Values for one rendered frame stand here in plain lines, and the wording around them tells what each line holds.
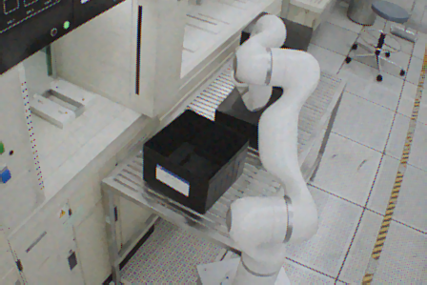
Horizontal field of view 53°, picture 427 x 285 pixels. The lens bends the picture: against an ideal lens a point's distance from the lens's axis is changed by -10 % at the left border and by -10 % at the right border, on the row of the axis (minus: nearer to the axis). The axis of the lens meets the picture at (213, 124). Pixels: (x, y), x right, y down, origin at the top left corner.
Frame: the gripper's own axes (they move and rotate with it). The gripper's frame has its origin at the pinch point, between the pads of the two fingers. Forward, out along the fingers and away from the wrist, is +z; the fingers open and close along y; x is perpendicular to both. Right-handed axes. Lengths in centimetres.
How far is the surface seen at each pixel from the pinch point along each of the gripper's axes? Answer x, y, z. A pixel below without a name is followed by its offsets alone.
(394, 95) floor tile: -81, -62, 214
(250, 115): 7.8, 0.0, 3.5
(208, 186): 38, -5, -34
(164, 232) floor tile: 77, 29, 57
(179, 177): 40, 5, -32
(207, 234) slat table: 54, -11, -28
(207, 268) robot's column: 62, -17, -37
